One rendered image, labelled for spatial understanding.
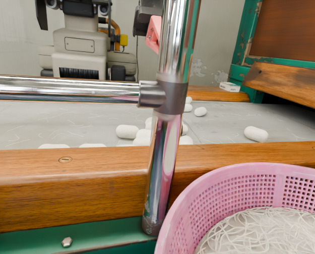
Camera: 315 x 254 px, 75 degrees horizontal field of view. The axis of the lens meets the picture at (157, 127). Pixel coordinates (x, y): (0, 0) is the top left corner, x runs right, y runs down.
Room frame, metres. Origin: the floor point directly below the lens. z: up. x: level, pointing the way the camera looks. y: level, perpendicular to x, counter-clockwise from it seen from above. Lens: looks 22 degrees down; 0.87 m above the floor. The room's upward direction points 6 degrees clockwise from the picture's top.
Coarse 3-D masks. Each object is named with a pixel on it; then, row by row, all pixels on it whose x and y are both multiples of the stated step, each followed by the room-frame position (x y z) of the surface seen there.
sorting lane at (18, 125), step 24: (0, 120) 0.29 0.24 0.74; (24, 120) 0.30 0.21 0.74; (48, 120) 0.31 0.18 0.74; (72, 120) 0.32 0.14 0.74; (96, 120) 0.33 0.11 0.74; (120, 120) 0.34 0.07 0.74; (144, 120) 0.36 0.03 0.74; (192, 120) 0.39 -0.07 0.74; (216, 120) 0.41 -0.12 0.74; (240, 120) 0.42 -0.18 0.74; (264, 120) 0.44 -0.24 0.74; (288, 120) 0.47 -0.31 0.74; (0, 144) 0.22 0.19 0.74; (24, 144) 0.22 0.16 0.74; (72, 144) 0.24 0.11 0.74; (120, 144) 0.25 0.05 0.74
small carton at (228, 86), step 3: (222, 84) 0.67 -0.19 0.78; (225, 84) 0.65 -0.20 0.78; (228, 84) 0.64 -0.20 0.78; (231, 84) 0.65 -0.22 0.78; (234, 84) 0.65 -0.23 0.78; (219, 87) 0.68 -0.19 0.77; (222, 87) 0.66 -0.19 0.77; (225, 87) 0.65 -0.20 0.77; (228, 87) 0.63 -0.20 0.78; (231, 87) 0.63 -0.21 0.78; (234, 87) 0.63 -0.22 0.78; (237, 87) 0.63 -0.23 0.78; (228, 90) 0.63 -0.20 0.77; (231, 90) 0.63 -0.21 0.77; (234, 90) 0.63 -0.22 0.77; (237, 90) 0.63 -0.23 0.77
